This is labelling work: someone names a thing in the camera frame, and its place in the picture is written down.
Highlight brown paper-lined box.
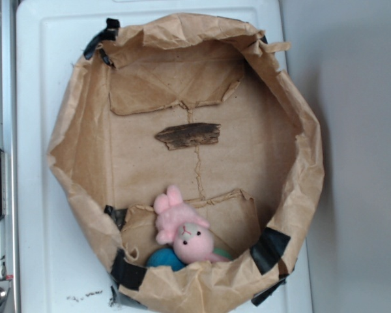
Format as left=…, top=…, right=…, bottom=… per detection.
left=46, top=12, right=325, bottom=313

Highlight pink plush llama toy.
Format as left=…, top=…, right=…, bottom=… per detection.
left=154, top=185, right=229, bottom=264

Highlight green felt ball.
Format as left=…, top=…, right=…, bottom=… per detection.
left=213, top=248, right=233, bottom=261

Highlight blue felt ball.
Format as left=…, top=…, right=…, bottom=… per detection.
left=146, top=248, right=186, bottom=271

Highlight white plastic tray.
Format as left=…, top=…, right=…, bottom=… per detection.
left=16, top=1, right=295, bottom=312

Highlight aluminium frame rail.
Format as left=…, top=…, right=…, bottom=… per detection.
left=0, top=1, right=22, bottom=312

